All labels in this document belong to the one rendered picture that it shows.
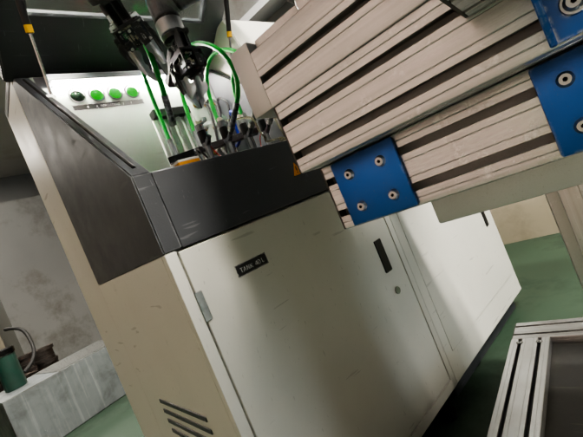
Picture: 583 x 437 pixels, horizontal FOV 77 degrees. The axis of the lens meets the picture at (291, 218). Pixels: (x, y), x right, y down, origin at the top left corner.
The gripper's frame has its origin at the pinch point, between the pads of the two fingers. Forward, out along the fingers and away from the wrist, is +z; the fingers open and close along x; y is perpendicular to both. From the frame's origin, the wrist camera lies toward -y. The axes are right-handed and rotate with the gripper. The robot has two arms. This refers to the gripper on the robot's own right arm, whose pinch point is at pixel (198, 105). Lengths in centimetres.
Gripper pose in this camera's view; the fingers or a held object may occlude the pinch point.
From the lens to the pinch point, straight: 115.6
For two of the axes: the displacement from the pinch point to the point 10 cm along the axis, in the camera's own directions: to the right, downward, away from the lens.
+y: 6.1, -2.4, -7.6
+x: 7.0, -3.0, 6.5
